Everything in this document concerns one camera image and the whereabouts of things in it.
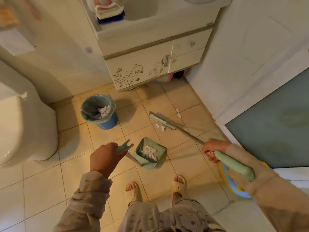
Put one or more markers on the person's left hand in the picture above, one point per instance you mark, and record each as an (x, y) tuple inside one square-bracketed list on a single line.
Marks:
[(103, 158)]

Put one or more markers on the pink container under cabinet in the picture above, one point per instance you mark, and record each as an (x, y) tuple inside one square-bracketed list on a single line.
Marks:
[(165, 78)]

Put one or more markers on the white wall tissue holder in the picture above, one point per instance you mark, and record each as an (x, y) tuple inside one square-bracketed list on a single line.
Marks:
[(14, 42)]

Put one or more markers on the beige right slipper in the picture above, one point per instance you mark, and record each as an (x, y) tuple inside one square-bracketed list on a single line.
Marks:
[(179, 184)]

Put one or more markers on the beige left slipper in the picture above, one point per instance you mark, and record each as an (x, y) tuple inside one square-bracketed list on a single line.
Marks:
[(133, 194)]

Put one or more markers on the green trash bag liner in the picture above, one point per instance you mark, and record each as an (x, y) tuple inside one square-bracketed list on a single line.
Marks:
[(88, 111)]

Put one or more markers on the crumpled paper waste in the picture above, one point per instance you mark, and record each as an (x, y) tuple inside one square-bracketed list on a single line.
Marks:
[(104, 111)]

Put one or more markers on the white and blue scrub sponge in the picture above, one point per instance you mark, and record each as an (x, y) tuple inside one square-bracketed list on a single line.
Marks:
[(109, 13)]

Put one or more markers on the small purple wall sticker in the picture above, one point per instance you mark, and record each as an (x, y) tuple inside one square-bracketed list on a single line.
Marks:
[(89, 50)]

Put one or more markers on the person's right forearm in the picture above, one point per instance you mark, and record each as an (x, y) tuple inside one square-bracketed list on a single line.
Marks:
[(272, 190)]

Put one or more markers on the blue and yellow plastic stool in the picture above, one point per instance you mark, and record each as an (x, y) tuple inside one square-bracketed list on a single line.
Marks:
[(233, 186)]

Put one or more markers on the patterned pajama pants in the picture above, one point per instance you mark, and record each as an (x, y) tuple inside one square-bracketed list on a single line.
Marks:
[(169, 218)]

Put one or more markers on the person's left fingers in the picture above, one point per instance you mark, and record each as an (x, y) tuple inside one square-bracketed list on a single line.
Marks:
[(120, 154)]

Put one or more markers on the paper scraps pile in dustpan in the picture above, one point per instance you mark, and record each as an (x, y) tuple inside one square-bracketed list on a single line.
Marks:
[(148, 152)]

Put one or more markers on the person's right fingers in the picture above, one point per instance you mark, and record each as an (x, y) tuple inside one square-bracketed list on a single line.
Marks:
[(208, 154)]

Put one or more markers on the white toilet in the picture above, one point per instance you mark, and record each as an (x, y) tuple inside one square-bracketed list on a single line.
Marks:
[(24, 123)]

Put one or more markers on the white paper scrap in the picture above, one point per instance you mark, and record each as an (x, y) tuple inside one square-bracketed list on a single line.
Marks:
[(179, 114)]

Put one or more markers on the green broom with metal shaft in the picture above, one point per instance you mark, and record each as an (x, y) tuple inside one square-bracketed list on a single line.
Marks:
[(234, 164)]

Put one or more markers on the person's right hand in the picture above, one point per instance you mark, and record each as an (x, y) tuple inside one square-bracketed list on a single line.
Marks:
[(216, 144)]

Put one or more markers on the white sink basin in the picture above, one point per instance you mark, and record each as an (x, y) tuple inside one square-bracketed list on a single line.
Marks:
[(140, 9)]

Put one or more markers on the orange cloth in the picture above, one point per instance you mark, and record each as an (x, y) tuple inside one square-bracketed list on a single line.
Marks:
[(8, 15)]

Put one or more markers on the beige slipper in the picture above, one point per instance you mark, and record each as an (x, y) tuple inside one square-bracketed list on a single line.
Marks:
[(133, 194), (179, 184)]

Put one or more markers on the white vanity cabinet floral print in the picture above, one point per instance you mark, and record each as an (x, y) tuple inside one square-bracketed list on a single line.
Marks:
[(144, 60)]

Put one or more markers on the frosted glass door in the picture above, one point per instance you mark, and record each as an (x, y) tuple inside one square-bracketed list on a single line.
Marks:
[(277, 123)]

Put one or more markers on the blue trash bin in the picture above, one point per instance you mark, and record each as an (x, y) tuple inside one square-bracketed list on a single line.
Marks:
[(109, 123)]

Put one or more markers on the person's left forearm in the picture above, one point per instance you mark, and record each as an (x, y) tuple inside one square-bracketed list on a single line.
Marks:
[(84, 202)]

